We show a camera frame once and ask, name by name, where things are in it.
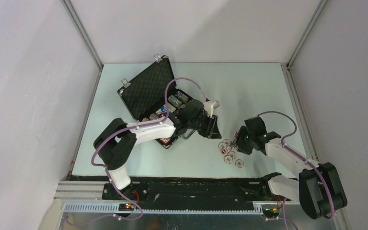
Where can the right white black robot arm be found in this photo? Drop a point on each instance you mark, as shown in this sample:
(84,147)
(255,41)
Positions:
(316,186)

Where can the blue white chip stack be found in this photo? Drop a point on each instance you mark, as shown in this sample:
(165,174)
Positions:
(181,97)

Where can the blue patterned card deck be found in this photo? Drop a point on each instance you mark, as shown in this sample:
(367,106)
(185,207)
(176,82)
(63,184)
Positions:
(166,108)

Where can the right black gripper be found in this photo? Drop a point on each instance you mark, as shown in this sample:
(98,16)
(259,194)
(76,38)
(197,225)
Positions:
(242,147)

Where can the green poker chip stack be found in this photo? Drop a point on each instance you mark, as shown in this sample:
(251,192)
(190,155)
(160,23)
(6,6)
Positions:
(174,101)

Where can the red white chip row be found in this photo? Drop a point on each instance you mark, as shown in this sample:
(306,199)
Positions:
(163,141)

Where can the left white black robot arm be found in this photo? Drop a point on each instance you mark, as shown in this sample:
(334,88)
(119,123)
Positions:
(114,145)

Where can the black poker set case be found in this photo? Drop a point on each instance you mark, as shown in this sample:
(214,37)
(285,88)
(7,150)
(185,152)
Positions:
(149,90)

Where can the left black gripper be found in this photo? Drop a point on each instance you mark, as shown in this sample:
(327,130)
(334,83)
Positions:
(214,132)

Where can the purple grey chip stack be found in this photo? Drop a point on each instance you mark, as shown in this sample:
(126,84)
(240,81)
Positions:
(154,117)

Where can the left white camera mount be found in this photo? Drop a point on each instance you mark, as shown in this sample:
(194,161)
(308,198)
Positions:
(210,106)

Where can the white red chip stack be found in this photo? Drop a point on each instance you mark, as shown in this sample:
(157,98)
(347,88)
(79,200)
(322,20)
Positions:
(232,150)

